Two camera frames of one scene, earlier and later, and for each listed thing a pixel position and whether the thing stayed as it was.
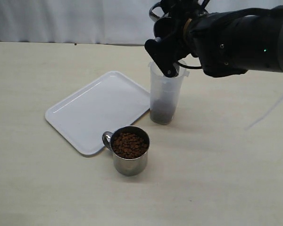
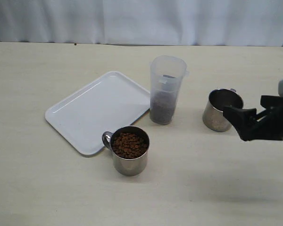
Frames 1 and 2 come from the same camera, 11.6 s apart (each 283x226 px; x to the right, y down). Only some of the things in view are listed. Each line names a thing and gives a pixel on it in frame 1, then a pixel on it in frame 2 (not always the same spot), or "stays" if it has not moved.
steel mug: x=154 y=17 → x=213 y=118
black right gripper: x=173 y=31 → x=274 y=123
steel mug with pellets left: x=129 y=144 stays
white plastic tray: x=110 y=102 stays
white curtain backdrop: x=89 y=22 stays
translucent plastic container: x=164 y=94 stays
